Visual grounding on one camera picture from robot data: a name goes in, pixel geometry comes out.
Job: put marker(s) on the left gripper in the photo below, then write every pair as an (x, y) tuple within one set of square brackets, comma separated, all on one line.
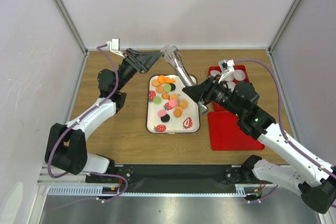
[(144, 62)]

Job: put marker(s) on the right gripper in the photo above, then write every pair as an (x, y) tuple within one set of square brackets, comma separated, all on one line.
[(205, 92)]

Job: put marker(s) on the round waffle cookie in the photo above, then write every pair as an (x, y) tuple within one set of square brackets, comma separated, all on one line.
[(183, 104), (174, 96)]

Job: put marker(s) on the pink cookie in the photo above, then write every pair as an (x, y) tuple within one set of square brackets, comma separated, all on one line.
[(162, 113), (173, 103)]

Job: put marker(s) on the orange flower cookie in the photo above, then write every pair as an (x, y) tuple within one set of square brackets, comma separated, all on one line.
[(177, 113)]

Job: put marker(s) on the metal serving tongs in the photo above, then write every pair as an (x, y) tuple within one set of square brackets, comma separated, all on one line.
[(172, 55)]

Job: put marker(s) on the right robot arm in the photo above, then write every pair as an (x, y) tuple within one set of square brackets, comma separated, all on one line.
[(308, 176)]

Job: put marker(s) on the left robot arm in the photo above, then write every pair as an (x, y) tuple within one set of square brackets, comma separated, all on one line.
[(67, 143)]

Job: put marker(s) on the waffle cookie top left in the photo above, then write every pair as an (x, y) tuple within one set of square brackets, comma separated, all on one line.
[(156, 83)]

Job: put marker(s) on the white paper cup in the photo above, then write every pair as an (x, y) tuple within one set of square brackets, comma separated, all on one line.
[(215, 73), (239, 75), (231, 85)]

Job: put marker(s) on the orange fish cookie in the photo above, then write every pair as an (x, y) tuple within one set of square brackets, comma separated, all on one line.
[(169, 80)]

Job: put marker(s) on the green cookie upper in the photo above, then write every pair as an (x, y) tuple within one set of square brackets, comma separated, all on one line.
[(167, 88)]

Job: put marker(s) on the green cookie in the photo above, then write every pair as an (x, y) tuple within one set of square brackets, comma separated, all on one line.
[(157, 100), (167, 88)]

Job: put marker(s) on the orange swirl cookie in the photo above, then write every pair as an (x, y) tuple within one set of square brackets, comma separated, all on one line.
[(165, 96)]

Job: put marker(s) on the plain orange round cookie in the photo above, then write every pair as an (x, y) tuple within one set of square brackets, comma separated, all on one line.
[(159, 89)]

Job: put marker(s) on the white strawberry tray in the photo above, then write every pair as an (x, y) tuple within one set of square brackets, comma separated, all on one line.
[(188, 123)]

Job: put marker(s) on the green cookie lower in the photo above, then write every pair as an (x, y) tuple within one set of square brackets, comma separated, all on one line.
[(157, 100)]

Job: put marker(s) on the red box lid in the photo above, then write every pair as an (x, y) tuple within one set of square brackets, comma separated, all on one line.
[(225, 134)]

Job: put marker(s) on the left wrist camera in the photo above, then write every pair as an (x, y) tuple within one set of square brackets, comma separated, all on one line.
[(114, 47)]

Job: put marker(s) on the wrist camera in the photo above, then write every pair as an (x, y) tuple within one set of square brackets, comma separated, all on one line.
[(227, 69), (114, 47)]

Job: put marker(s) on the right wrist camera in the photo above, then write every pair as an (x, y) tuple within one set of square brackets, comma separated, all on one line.
[(227, 69)]

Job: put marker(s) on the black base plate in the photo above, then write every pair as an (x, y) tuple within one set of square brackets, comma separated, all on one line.
[(184, 179)]

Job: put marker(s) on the right cable duct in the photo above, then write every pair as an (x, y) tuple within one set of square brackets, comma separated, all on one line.
[(259, 190)]

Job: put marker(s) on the cable duct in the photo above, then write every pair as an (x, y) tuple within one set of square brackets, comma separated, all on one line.
[(98, 190), (259, 190)]

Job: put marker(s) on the left cable duct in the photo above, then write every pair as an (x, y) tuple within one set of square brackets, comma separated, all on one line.
[(98, 190)]

